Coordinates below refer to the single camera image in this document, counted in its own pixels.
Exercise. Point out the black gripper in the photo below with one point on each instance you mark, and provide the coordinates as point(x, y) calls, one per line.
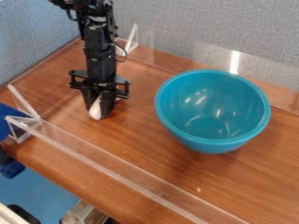
point(99, 79)

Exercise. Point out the white brown toy mushroom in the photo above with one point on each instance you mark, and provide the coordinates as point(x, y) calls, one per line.
point(95, 111)

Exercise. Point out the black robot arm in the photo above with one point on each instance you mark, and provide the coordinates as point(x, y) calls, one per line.
point(91, 13)

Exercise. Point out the blue plastic bowl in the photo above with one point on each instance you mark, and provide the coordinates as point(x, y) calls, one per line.
point(212, 110)

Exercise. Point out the clear acrylic left barrier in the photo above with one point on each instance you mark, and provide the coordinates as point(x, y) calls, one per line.
point(41, 90)

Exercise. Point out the clear acrylic barrier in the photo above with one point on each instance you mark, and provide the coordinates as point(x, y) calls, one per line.
point(41, 90)
point(177, 53)
point(81, 163)

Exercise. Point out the clear acrylic front barrier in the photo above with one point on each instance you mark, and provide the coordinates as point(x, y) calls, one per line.
point(81, 163)

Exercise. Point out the blue table clamp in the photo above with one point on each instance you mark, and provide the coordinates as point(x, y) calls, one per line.
point(9, 166)

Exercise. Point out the clear plastic box below table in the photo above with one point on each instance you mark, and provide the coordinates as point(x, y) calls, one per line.
point(83, 214)

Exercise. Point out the clear acrylic back barrier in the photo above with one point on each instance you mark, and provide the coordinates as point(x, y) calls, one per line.
point(177, 53)

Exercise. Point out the black white object corner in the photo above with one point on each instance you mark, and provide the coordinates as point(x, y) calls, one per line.
point(9, 217)

